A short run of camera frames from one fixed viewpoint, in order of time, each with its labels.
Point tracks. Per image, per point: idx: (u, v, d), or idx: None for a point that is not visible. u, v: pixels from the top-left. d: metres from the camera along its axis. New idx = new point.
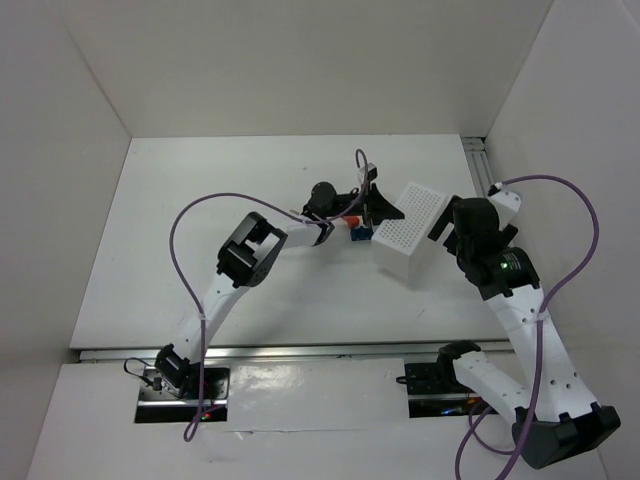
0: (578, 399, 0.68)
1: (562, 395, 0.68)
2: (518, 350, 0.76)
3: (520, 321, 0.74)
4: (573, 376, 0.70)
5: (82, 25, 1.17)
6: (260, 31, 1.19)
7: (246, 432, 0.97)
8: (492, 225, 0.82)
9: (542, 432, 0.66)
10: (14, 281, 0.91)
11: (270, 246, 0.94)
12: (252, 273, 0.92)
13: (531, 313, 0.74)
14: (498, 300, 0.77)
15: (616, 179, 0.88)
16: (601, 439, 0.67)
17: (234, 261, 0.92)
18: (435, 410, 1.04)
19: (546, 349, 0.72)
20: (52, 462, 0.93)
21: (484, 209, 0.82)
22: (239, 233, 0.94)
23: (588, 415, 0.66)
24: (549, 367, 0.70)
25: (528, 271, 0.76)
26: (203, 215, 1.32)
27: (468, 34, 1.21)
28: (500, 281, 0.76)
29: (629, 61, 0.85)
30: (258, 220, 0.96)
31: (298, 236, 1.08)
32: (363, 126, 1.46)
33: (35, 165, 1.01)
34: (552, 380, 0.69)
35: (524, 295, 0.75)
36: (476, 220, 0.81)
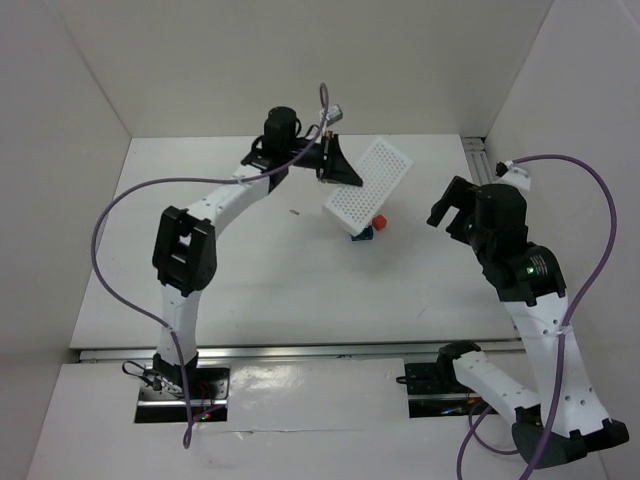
0: (591, 414, 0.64)
1: (576, 411, 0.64)
2: (534, 359, 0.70)
3: (540, 333, 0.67)
4: (589, 391, 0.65)
5: (84, 26, 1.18)
6: (261, 30, 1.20)
7: (246, 432, 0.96)
8: (518, 220, 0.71)
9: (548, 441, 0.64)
10: (14, 279, 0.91)
11: (198, 247, 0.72)
12: (194, 280, 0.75)
13: (556, 325, 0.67)
14: (517, 306, 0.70)
15: (616, 178, 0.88)
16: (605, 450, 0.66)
17: (171, 270, 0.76)
18: (434, 410, 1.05)
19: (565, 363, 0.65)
20: (52, 461, 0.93)
21: (513, 203, 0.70)
22: (162, 239, 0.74)
23: (598, 432, 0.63)
24: (565, 382, 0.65)
25: (557, 281, 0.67)
26: (137, 206, 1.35)
27: (468, 34, 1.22)
28: (526, 289, 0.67)
29: (628, 60, 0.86)
30: (174, 218, 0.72)
31: (235, 205, 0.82)
32: (363, 126, 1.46)
33: (36, 163, 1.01)
34: (567, 396, 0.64)
35: (549, 305, 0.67)
36: (502, 215, 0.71)
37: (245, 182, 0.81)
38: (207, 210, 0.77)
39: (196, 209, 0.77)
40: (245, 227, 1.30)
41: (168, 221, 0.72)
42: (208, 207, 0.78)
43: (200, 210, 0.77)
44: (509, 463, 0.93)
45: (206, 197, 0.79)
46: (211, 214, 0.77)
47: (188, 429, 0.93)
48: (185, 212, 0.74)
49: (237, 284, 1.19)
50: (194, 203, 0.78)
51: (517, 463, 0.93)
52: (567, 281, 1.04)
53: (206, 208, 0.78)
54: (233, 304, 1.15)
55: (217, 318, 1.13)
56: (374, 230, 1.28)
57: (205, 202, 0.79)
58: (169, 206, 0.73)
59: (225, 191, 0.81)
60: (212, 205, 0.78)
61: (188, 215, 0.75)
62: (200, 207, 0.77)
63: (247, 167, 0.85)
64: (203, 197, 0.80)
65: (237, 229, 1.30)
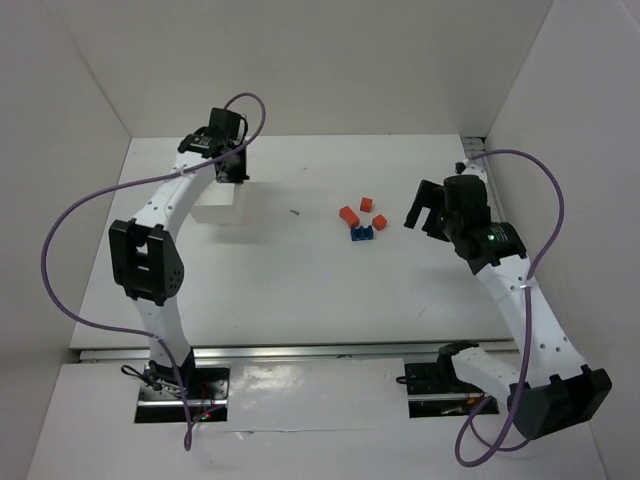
0: (568, 360, 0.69)
1: (552, 357, 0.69)
2: (511, 320, 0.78)
3: (508, 288, 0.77)
4: (563, 340, 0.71)
5: (84, 26, 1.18)
6: (261, 31, 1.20)
7: (246, 432, 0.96)
8: (479, 201, 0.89)
9: (532, 397, 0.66)
10: (14, 279, 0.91)
11: (155, 252, 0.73)
12: (163, 287, 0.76)
13: (521, 280, 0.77)
14: (486, 271, 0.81)
15: (615, 178, 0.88)
16: (594, 405, 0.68)
17: (137, 283, 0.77)
18: (434, 410, 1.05)
19: (536, 314, 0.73)
20: (52, 462, 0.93)
21: (472, 186, 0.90)
22: (117, 255, 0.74)
23: (578, 378, 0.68)
24: (538, 331, 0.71)
25: (514, 243, 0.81)
26: (134, 204, 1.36)
27: (467, 35, 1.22)
28: (490, 250, 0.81)
29: (628, 60, 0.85)
30: (124, 231, 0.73)
31: (182, 203, 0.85)
32: (363, 126, 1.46)
33: (35, 163, 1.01)
34: (541, 344, 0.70)
35: (512, 265, 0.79)
36: (465, 198, 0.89)
37: (189, 174, 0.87)
38: (155, 213, 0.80)
39: (145, 217, 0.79)
40: (244, 227, 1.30)
41: (119, 236, 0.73)
42: (156, 210, 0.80)
43: (149, 217, 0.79)
44: (510, 462, 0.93)
45: (152, 201, 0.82)
46: (161, 218, 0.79)
47: (188, 432, 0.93)
48: (133, 224, 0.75)
49: (237, 284, 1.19)
50: (142, 210, 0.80)
51: (517, 462, 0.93)
52: (567, 281, 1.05)
53: (155, 212, 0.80)
54: (232, 303, 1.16)
55: (217, 317, 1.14)
56: (374, 230, 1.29)
57: (152, 206, 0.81)
58: (116, 221, 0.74)
59: (169, 191, 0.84)
60: (160, 208, 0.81)
61: (137, 226, 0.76)
62: (149, 214, 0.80)
63: (186, 153, 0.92)
64: (149, 202, 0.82)
65: (237, 229, 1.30)
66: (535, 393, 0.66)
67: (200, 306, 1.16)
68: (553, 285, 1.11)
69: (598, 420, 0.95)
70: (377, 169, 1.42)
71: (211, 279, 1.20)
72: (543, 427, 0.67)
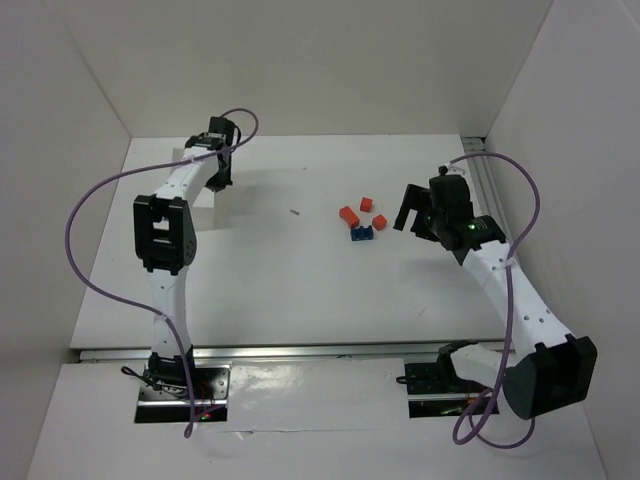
0: (552, 330, 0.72)
1: (536, 327, 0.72)
2: (497, 299, 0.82)
3: (490, 269, 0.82)
4: (545, 312, 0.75)
5: (85, 25, 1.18)
6: (261, 31, 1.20)
7: (246, 432, 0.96)
8: (463, 197, 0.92)
9: (523, 367, 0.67)
10: (14, 279, 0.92)
11: (176, 220, 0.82)
12: (182, 256, 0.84)
13: (502, 260, 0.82)
14: (470, 257, 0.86)
15: (614, 178, 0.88)
16: (584, 374, 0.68)
17: (157, 253, 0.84)
18: (434, 410, 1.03)
19: (517, 290, 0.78)
20: (51, 462, 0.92)
21: (456, 183, 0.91)
22: (140, 226, 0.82)
23: (563, 344, 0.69)
24: (521, 305, 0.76)
25: (494, 232, 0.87)
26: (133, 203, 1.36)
27: (467, 35, 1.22)
28: (472, 240, 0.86)
29: (628, 60, 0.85)
30: (148, 202, 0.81)
31: (192, 185, 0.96)
32: (363, 126, 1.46)
33: (35, 163, 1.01)
34: (525, 316, 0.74)
35: (492, 248, 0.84)
36: (449, 194, 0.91)
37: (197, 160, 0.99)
38: (174, 190, 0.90)
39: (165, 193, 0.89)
40: (244, 227, 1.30)
41: (143, 206, 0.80)
42: (174, 188, 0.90)
43: (168, 193, 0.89)
44: (510, 462, 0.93)
45: (168, 182, 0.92)
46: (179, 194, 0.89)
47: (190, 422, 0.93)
48: (154, 198, 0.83)
49: (237, 284, 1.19)
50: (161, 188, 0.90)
51: (517, 463, 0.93)
52: (567, 281, 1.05)
53: (172, 189, 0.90)
54: (232, 304, 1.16)
55: (218, 318, 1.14)
56: (374, 230, 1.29)
57: (169, 185, 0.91)
58: (139, 196, 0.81)
59: (182, 174, 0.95)
60: (176, 186, 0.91)
61: (158, 200, 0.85)
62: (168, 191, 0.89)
63: (193, 147, 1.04)
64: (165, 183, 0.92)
65: (236, 229, 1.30)
66: (524, 363, 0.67)
67: (200, 305, 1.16)
68: (553, 285, 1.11)
69: (599, 420, 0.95)
70: (377, 169, 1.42)
71: (211, 279, 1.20)
72: (536, 399, 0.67)
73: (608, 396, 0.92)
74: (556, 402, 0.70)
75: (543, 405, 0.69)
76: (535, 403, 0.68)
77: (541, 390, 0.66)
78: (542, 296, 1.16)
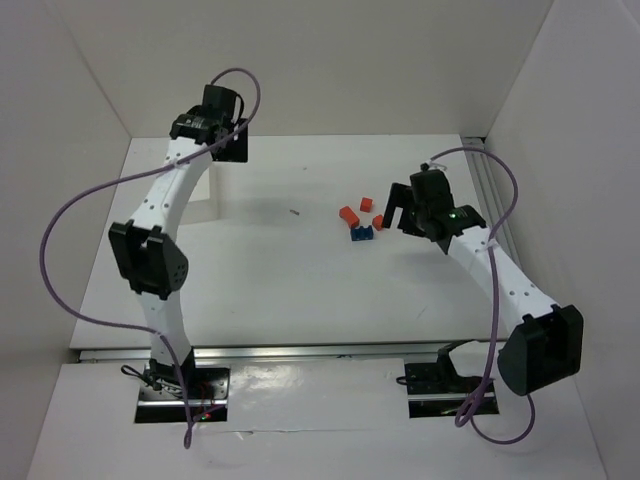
0: (538, 301, 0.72)
1: (522, 300, 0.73)
2: (482, 279, 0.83)
3: (473, 252, 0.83)
4: (531, 285, 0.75)
5: (85, 26, 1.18)
6: (260, 31, 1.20)
7: (246, 432, 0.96)
8: (444, 190, 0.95)
9: (514, 340, 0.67)
10: (14, 278, 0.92)
11: (157, 255, 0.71)
12: (169, 283, 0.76)
13: (484, 242, 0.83)
14: (452, 244, 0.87)
15: (614, 177, 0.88)
16: (576, 340, 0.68)
17: (143, 279, 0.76)
18: (435, 410, 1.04)
19: (501, 268, 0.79)
20: (51, 462, 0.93)
21: (436, 177, 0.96)
22: (119, 256, 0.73)
23: (549, 314, 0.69)
24: (506, 281, 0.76)
25: (475, 218, 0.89)
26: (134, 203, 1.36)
27: (466, 35, 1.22)
28: (455, 225, 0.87)
29: (628, 59, 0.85)
30: (124, 234, 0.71)
31: (179, 195, 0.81)
32: (363, 126, 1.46)
33: (34, 163, 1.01)
34: (511, 291, 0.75)
35: (472, 233, 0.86)
36: (429, 186, 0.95)
37: (182, 165, 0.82)
38: (153, 212, 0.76)
39: (143, 217, 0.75)
40: (244, 227, 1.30)
41: (119, 239, 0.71)
42: (153, 209, 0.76)
43: (146, 218, 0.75)
44: (510, 463, 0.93)
45: (147, 200, 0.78)
46: (158, 218, 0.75)
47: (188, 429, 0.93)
48: (131, 225, 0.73)
49: (237, 283, 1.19)
50: (139, 209, 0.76)
51: (518, 463, 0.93)
52: (567, 281, 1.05)
53: (152, 211, 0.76)
54: (233, 304, 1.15)
55: (218, 319, 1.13)
56: (374, 230, 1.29)
57: (149, 205, 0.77)
58: (115, 223, 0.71)
59: (164, 186, 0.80)
60: (157, 206, 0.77)
61: (136, 227, 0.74)
62: (146, 214, 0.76)
63: (179, 142, 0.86)
64: (144, 201, 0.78)
65: (237, 229, 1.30)
66: (515, 334, 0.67)
67: (200, 305, 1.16)
68: (553, 284, 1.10)
69: (599, 421, 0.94)
70: (377, 169, 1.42)
71: (211, 279, 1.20)
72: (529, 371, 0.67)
73: (608, 396, 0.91)
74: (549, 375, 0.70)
75: (536, 378, 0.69)
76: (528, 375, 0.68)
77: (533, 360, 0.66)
78: None
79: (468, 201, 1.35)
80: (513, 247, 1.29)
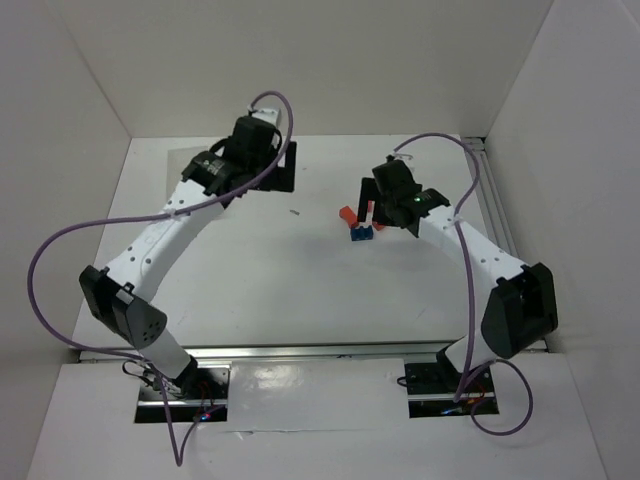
0: (508, 264, 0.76)
1: (494, 266, 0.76)
2: (455, 254, 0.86)
3: (442, 229, 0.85)
4: (500, 252, 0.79)
5: (84, 26, 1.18)
6: (260, 31, 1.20)
7: (246, 432, 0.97)
8: (406, 176, 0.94)
9: (492, 303, 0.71)
10: (13, 278, 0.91)
11: (122, 312, 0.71)
12: (133, 339, 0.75)
13: (450, 219, 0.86)
14: (421, 225, 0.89)
15: (615, 177, 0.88)
16: (547, 299, 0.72)
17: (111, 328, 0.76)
18: (435, 410, 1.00)
19: (469, 240, 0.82)
20: (51, 462, 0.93)
21: (396, 165, 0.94)
22: (91, 302, 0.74)
23: (520, 274, 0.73)
24: (476, 251, 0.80)
25: (439, 199, 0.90)
26: (134, 203, 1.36)
27: (467, 35, 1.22)
28: (422, 210, 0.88)
29: (628, 58, 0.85)
30: (95, 283, 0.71)
31: (168, 248, 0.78)
32: (363, 126, 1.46)
33: (34, 163, 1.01)
34: (482, 259, 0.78)
35: (438, 211, 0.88)
36: (392, 174, 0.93)
37: (180, 216, 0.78)
38: (132, 265, 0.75)
39: (120, 269, 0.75)
40: (244, 227, 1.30)
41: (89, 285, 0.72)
42: (134, 262, 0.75)
43: (123, 270, 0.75)
44: (509, 463, 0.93)
45: (131, 249, 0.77)
46: (134, 274, 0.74)
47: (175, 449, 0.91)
48: (104, 275, 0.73)
49: (237, 283, 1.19)
50: (121, 257, 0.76)
51: (518, 463, 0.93)
52: (567, 282, 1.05)
53: (132, 263, 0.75)
54: (234, 304, 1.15)
55: (217, 319, 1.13)
56: (374, 230, 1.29)
57: (131, 255, 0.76)
58: (91, 268, 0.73)
59: (153, 238, 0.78)
60: (138, 259, 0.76)
61: (110, 277, 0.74)
62: (125, 265, 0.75)
63: (188, 184, 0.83)
64: (128, 249, 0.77)
65: (237, 229, 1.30)
66: (491, 298, 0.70)
67: (201, 305, 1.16)
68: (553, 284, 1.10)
69: (599, 422, 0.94)
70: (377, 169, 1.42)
71: (211, 279, 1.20)
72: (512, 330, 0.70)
73: (608, 396, 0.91)
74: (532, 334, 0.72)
75: (520, 337, 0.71)
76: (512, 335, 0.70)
77: (513, 318, 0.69)
78: None
79: (467, 201, 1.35)
80: (513, 247, 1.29)
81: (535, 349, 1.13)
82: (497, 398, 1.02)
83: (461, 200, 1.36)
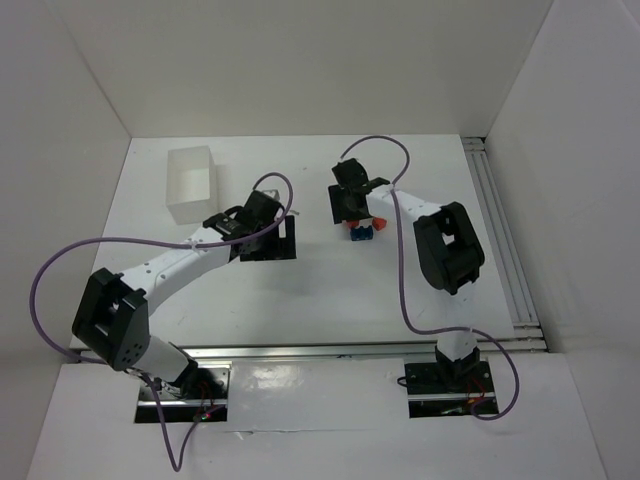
0: (430, 207, 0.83)
1: (420, 210, 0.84)
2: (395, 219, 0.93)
3: (382, 197, 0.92)
4: (425, 201, 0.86)
5: (83, 26, 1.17)
6: (260, 31, 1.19)
7: (246, 432, 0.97)
8: (359, 172, 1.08)
9: (419, 239, 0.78)
10: (11, 280, 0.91)
11: (124, 319, 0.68)
12: (116, 355, 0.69)
13: (386, 190, 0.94)
14: (370, 201, 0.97)
15: (615, 179, 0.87)
16: (469, 229, 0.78)
17: (91, 341, 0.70)
18: (435, 410, 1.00)
19: (402, 199, 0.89)
20: (52, 462, 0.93)
21: (350, 162, 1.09)
22: (85, 306, 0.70)
23: (440, 212, 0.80)
24: (406, 206, 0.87)
25: (384, 181, 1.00)
26: (135, 203, 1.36)
27: (467, 34, 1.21)
28: (366, 190, 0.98)
29: (630, 60, 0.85)
30: (103, 283, 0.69)
31: (181, 275, 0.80)
32: (362, 125, 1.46)
33: (31, 163, 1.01)
34: (409, 209, 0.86)
35: (380, 187, 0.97)
36: (346, 170, 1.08)
37: (200, 249, 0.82)
38: (146, 276, 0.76)
39: (134, 277, 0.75)
40: None
41: (96, 285, 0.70)
42: (148, 274, 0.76)
43: (137, 279, 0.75)
44: (508, 463, 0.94)
45: (149, 263, 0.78)
46: (148, 283, 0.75)
47: (171, 457, 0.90)
48: (117, 278, 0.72)
49: (237, 284, 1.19)
50: (135, 268, 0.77)
51: (516, 463, 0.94)
52: (567, 282, 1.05)
53: (146, 275, 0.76)
54: (234, 303, 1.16)
55: (217, 319, 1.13)
56: (374, 230, 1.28)
57: (146, 268, 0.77)
58: (102, 270, 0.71)
59: (171, 259, 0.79)
60: (153, 272, 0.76)
61: (121, 282, 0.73)
62: (140, 275, 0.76)
63: (209, 229, 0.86)
64: (146, 263, 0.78)
65: None
66: (417, 235, 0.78)
67: (200, 306, 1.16)
68: (554, 284, 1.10)
69: (598, 422, 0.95)
70: (377, 168, 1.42)
71: (211, 280, 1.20)
72: (439, 256, 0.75)
73: (608, 397, 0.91)
74: (466, 264, 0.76)
75: (454, 266, 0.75)
76: (443, 264, 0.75)
77: (436, 244, 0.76)
78: (543, 296, 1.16)
79: (467, 201, 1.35)
80: (513, 247, 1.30)
81: (535, 348, 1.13)
82: (497, 398, 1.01)
83: (461, 200, 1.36)
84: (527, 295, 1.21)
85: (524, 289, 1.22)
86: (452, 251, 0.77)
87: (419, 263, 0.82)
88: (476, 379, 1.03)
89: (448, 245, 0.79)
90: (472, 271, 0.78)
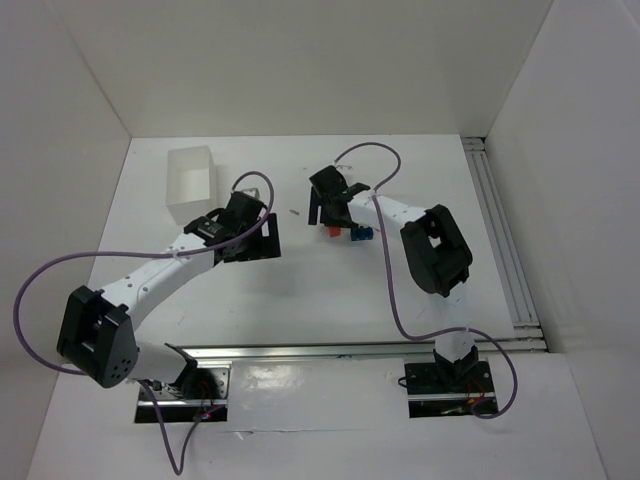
0: (412, 215, 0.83)
1: (404, 215, 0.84)
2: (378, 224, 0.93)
3: (365, 201, 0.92)
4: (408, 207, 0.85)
5: (82, 26, 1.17)
6: (259, 31, 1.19)
7: (246, 432, 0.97)
8: (337, 179, 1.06)
9: (407, 246, 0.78)
10: (11, 280, 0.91)
11: (107, 336, 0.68)
12: (103, 371, 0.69)
13: (367, 195, 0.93)
14: (353, 209, 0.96)
15: (616, 179, 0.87)
16: (455, 235, 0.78)
17: (79, 359, 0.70)
18: (434, 410, 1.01)
19: (383, 206, 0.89)
20: (53, 463, 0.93)
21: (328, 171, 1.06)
22: (68, 326, 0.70)
23: (425, 217, 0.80)
24: (387, 212, 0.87)
25: (363, 186, 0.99)
26: (134, 203, 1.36)
27: (467, 34, 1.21)
28: (347, 197, 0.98)
29: (630, 60, 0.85)
30: (84, 300, 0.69)
31: (165, 283, 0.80)
32: (362, 125, 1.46)
33: (30, 163, 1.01)
34: (394, 215, 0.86)
35: (359, 195, 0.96)
36: (323, 177, 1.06)
37: (181, 257, 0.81)
38: (128, 291, 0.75)
39: (115, 293, 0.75)
40: None
41: (76, 305, 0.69)
42: (130, 288, 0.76)
43: (119, 294, 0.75)
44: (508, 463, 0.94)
45: (130, 277, 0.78)
46: (130, 298, 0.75)
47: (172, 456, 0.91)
48: (98, 294, 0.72)
49: (237, 283, 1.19)
50: (116, 283, 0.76)
51: (516, 463, 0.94)
52: (567, 283, 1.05)
53: (128, 290, 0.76)
54: (234, 303, 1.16)
55: (217, 318, 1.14)
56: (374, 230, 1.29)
57: (127, 282, 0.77)
58: (81, 289, 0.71)
59: (153, 270, 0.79)
60: (135, 287, 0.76)
61: (102, 298, 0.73)
62: (122, 290, 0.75)
63: (190, 236, 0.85)
64: (127, 277, 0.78)
65: None
66: (405, 242, 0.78)
67: (199, 306, 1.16)
68: (554, 284, 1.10)
69: (598, 422, 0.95)
70: (378, 169, 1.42)
71: (211, 279, 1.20)
72: (429, 263, 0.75)
73: (608, 397, 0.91)
74: (456, 266, 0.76)
75: (444, 271, 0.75)
76: (432, 270, 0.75)
77: (424, 251, 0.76)
78: (543, 296, 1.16)
79: (467, 201, 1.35)
80: (512, 247, 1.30)
81: (535, 348, 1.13)
82: (497, 398, 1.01)
83: (461, 200, 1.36)
84: (527, 295, 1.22)
85: (524, 289, 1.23)
86: (441, 256, 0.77)
87: (409, 271, 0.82)
88: (475, 379, 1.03)
89: (437, 249, 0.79)
90: (462, 272, 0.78)
